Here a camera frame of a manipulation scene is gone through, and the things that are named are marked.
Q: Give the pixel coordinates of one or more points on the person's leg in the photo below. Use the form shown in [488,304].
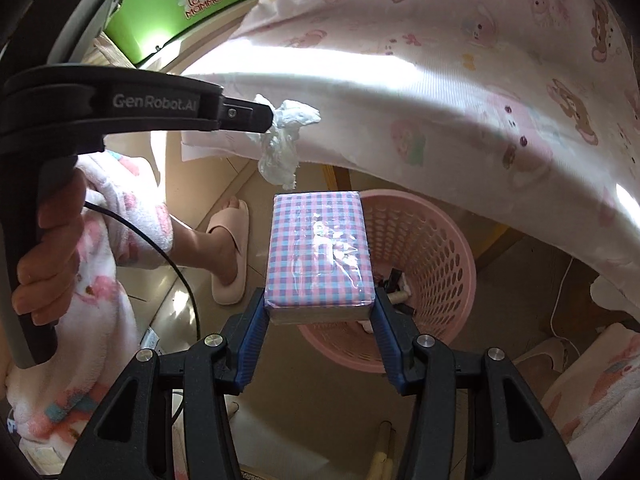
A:
[600,385]
[100,280]

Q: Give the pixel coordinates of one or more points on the person's left leg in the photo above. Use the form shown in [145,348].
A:
[100,280]

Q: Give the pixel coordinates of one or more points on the pink cartoon tablecloth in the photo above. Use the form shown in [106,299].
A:
[450,85]

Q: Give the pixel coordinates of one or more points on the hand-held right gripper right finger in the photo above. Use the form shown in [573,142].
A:
[387,345]

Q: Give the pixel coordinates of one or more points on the small white wrapper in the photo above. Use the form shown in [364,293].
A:
[280,145]

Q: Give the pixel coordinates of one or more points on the person's right leg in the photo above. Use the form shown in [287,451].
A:
[600,385]

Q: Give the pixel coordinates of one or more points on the green storage box white lid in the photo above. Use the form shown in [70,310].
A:
[150,25]

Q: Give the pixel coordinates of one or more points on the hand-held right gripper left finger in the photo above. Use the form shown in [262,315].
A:
[252,340]

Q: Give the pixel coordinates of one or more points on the pink plastic basket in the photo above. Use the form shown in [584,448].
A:
[430,240]

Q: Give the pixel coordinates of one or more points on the person's left hand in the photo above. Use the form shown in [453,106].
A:
[55,260]

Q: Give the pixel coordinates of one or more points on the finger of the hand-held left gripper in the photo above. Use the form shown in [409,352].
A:
[247,116]

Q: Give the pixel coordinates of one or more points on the pink plaid tissue pack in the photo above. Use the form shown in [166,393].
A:
[320,245]

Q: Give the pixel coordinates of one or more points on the pink slipper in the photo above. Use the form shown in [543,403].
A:
[235,270]
[545,355]

